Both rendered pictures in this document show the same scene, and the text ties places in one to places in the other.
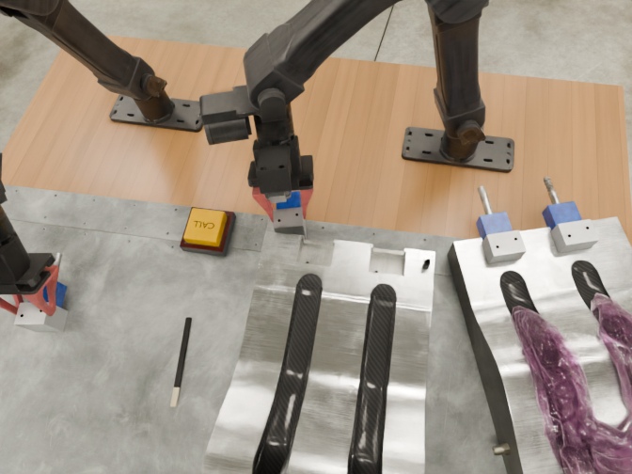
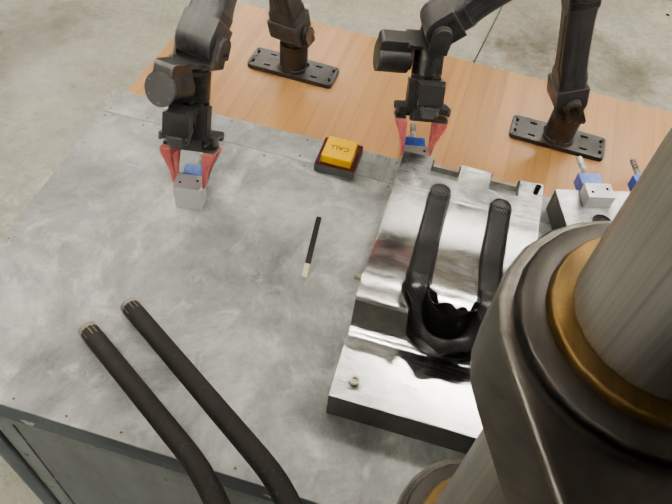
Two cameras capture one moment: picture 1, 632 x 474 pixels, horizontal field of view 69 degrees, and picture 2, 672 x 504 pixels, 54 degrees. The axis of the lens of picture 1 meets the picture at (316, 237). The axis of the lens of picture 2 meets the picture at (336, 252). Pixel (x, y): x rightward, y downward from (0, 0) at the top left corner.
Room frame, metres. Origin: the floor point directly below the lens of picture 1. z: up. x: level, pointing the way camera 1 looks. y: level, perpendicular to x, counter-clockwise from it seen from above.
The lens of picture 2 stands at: (-0.56, 0.32, 1.72)
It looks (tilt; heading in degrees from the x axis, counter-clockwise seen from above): 52 degrees down; 351
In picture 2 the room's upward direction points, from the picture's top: 7 degrees clockwise
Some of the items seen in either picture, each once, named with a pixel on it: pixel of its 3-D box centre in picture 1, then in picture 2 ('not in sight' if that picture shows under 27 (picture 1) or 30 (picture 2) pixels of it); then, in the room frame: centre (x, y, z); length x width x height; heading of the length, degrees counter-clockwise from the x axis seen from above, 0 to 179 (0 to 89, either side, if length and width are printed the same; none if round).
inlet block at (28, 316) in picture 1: (49, 290); (196, 173); (0.32, 0.46, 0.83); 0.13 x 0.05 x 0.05; 170
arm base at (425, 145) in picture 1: (461, 137); (562, 125); (0.46, -0.29, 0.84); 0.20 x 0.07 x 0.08; 69
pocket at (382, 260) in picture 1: (387, 263); (501, 191); (0.24, -0.10, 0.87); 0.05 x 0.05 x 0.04; 71
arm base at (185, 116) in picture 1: (152, 100); (293, 54); (0.68, 0.27, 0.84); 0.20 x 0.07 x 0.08; 69
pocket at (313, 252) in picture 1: (317, 255); (443, 176); (0.28, 0.00, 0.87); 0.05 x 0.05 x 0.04; 71
